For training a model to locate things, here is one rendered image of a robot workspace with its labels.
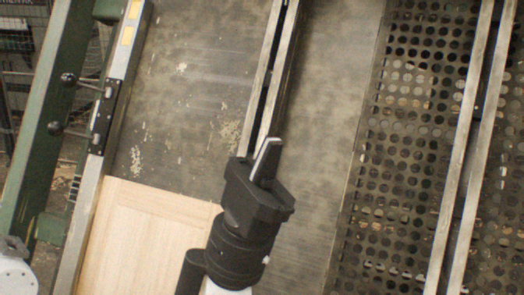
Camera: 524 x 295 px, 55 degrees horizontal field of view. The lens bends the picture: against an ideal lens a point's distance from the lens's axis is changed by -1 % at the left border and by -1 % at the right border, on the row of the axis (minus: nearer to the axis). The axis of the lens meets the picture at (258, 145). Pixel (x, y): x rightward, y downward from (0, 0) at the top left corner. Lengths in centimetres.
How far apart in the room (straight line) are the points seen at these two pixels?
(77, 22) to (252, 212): 103
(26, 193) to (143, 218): 38
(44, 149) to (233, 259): 93
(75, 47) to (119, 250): 60
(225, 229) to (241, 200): 5
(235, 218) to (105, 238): 69
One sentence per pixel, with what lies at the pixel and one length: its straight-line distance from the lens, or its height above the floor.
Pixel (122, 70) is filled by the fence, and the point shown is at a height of 155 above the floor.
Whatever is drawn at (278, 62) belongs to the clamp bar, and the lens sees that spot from 109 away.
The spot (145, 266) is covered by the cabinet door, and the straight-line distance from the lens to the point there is 125.
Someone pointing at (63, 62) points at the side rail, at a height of 154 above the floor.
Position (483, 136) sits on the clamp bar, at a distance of 99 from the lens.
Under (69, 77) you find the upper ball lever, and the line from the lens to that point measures 129.
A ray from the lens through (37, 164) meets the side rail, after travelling 150.
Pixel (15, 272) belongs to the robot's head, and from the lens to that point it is 79.
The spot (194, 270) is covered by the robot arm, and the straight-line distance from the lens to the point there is 72.
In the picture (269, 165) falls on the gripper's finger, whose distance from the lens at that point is 64.
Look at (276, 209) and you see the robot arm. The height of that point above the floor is 157.
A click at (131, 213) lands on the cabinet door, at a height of 124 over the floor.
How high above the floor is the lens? 189
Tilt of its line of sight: 24 degrees down
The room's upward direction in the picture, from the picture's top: straight up
